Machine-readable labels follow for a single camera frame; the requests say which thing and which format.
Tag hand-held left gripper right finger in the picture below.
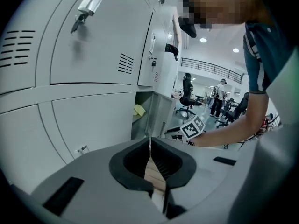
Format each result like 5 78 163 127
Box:
150 137 197 220

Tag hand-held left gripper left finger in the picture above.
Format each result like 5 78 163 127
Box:
109 137 154 192

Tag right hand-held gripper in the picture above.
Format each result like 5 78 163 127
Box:
164 115 206 146

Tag white metal locker cabinet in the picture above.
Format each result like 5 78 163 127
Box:
0 0 178 188

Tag person's right forearm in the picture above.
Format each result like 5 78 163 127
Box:
193 115 262 147

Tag black office chair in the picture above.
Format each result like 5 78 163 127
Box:
216 92 249 128
175 73 203 119

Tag yellow foam block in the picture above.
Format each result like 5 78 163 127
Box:
133 104 147 118

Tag black balcony railing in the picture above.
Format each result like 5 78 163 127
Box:
180 57 243 84

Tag black bag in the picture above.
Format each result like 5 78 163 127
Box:
165 43 179 62

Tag person's teal shirt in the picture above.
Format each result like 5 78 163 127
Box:
242 20 295 95

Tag person's head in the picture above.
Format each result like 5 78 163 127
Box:
181 0 271 30

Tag black cable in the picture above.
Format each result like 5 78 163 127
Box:
223 114 280 150

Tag black head-mounted camera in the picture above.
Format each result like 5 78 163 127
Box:
178 16 197 38

